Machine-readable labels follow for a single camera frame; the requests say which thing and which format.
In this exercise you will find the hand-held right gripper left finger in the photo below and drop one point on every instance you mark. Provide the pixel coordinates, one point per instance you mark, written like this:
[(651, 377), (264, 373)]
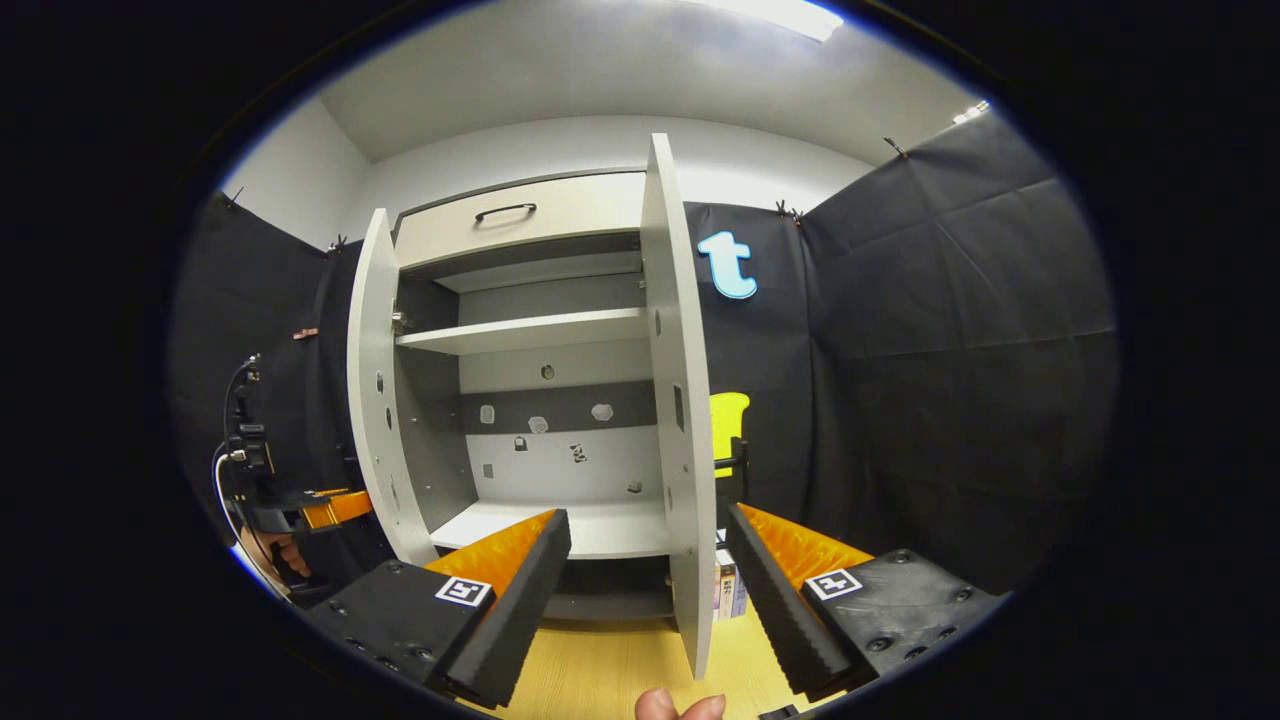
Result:
[(520, 610)]

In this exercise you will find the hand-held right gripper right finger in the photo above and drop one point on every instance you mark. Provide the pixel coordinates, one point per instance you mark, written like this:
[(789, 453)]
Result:
[(775, 610)]

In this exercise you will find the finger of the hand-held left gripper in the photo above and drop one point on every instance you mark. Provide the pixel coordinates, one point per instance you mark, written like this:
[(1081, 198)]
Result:
[(338, 510)]

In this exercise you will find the cabinet door with camera sticker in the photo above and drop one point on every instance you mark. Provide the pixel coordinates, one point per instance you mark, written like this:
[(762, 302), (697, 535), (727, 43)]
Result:
[(372, 350)]

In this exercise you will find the cabinet door with headphones sticker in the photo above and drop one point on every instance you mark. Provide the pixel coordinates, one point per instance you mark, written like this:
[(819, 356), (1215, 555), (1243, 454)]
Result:
[(675, 350)]

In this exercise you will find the beige double-door shoe cabinet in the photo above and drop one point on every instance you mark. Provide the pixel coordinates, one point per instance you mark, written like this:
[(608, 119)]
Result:
[(560, 470)]

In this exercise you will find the metal door hinge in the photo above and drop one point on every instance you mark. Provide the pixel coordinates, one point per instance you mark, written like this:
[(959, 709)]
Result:
[(401, 322)]

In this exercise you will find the beige cabinet drawer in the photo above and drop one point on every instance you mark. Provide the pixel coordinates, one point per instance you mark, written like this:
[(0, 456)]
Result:
[(590, 215)]

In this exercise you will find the white inner shelf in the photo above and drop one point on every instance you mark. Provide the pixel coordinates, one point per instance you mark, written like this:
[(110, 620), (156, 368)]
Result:
[(520, 332)]

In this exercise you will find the black backdrop cloth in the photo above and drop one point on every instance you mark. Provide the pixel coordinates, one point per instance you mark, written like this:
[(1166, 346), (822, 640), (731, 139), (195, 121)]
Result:
[(950, 350)]

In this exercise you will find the small ceiling light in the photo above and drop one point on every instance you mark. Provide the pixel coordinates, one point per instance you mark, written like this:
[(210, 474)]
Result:
[(972, 111)]

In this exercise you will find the long ceiling light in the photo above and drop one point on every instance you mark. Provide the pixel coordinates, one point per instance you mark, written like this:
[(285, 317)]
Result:
[(780, 12)]

